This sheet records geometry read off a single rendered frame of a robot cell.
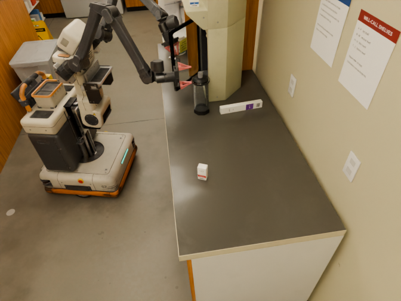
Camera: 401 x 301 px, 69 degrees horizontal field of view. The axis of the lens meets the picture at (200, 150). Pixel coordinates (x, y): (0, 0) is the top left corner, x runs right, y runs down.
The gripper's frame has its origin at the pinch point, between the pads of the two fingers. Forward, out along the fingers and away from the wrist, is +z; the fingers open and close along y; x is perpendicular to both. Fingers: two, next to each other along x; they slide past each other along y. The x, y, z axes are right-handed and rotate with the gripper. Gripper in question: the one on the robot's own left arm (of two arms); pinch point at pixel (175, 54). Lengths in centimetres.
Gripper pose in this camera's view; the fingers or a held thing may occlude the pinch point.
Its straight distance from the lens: 197.5
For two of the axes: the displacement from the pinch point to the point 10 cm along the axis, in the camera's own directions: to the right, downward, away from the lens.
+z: 3.9, 8.1, 4.4
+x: -5.4, 5.8, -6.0
